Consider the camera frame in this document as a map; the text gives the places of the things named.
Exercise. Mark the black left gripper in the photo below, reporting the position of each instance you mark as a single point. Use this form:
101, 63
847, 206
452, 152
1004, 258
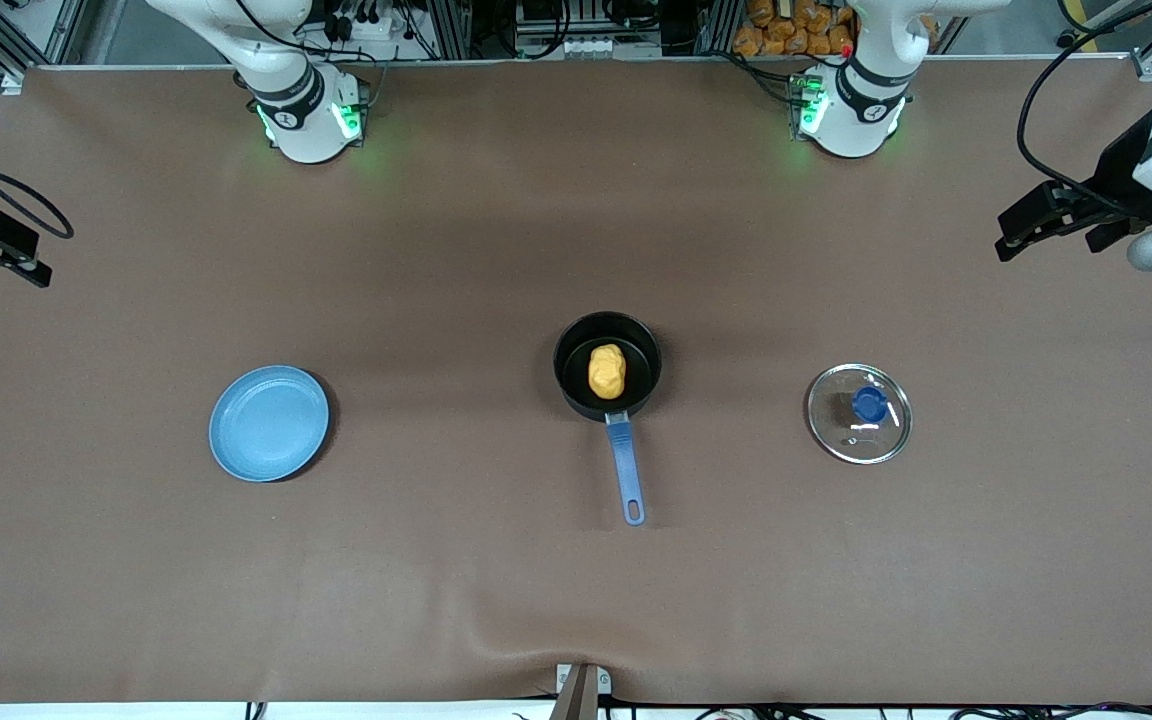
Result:
1117, 178

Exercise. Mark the glass lid with blue knob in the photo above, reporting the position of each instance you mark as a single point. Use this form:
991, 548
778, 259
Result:
869, 405

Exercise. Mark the yellow potato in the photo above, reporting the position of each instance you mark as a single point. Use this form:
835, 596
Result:
607, 372

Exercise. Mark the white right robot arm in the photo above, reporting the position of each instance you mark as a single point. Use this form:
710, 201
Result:
306, 120

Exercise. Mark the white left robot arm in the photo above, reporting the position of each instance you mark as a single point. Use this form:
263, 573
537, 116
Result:
856, 110

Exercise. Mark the blue round plate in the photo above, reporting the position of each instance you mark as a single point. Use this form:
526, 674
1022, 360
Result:
266, 425

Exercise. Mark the bag of orange toy food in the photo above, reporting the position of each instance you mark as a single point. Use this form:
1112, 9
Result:
786, 30

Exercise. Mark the brown table mat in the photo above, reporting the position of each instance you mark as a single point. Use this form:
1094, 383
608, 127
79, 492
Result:
836, 580

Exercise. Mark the white power strip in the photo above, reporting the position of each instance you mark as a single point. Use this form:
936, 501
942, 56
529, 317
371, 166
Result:
366, 25

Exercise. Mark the black electronics rack unit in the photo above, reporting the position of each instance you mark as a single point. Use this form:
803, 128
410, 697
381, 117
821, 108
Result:
586, 45

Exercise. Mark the metal clamp bracket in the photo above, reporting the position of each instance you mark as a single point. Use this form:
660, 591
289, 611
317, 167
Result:
581, 695

